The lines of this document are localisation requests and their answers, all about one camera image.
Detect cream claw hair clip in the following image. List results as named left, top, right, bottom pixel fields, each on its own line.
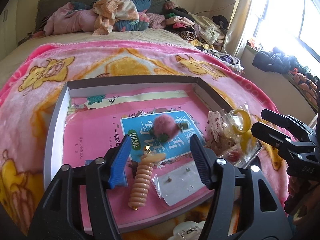
left=169, top=221, right=205, bottom=240

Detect dark shallow cardboard box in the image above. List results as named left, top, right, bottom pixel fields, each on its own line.
left=43, top=74, right=263, bottom=234

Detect red ball earrings card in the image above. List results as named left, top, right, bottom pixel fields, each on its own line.
left=219, top=146, right=250, bottom=167

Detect yellow rings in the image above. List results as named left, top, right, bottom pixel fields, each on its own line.
left=221, top=102, right=262, bottom=165

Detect orange patterned cloth on windowsill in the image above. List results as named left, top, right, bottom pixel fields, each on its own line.
left=289, top=68, right=318, bottom=106

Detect cream built-in wardrobe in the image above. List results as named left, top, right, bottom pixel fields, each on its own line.
left=0, top=0, right=18, bottom=60

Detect dark jacket on windowsill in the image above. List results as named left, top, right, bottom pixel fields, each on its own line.
left=252, top=47, right=312, bottom=76

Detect pink and blue book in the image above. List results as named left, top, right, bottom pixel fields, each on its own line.
left=61, top=87, right=210, bottom=230

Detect orange spiral hair clip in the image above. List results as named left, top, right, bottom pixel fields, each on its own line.
left=128, top=146, right=166, bottom=211

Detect pile of bedding and clothes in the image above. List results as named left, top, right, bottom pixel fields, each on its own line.
left=43, top=0, right=165, bottom=36

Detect blue small gift box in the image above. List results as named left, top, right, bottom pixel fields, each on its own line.
left=108, top=174, right=128, bottom=189

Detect window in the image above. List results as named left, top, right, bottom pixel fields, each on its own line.
left=247, top=0, right=319, bottom=72

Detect pile of clothes right side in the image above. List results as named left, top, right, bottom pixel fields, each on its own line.
left=161, top=1, right=229, bottom=51

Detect cream curtain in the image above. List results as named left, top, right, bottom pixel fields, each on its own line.
left=223, top=0, right=253, bottom=59

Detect pink pompom hair clip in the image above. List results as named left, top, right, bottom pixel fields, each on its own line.
left=149, top=114, right=189, bottom=142

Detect stud earrings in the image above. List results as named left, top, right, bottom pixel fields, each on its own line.
left=152, top=161, right=204, bottom=206

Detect dotted lace bow scrunchie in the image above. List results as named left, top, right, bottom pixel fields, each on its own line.
left=205, top=111, right=229, bottom=152

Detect pink cartoon fleece blanket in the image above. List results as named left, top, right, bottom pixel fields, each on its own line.
left=0, top=40, right=298, bottom=240

